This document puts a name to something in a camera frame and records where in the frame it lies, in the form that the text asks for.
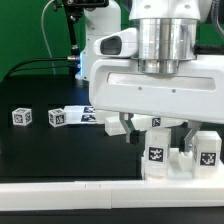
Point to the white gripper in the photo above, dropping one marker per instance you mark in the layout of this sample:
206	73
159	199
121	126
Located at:
194	93

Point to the white chair seat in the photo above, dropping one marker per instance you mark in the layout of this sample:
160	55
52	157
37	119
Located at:
180	166

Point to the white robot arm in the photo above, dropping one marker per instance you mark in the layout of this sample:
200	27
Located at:
154	67

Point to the flat white chair back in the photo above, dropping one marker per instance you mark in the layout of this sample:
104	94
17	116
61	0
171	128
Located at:
80	114

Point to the white chair nut cube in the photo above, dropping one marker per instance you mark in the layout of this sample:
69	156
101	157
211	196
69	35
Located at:
22	116

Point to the white obstacle fence wall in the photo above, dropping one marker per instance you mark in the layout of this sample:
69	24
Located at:
172	192

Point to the black camera stand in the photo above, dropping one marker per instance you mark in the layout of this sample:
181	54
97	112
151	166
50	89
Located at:
74	10

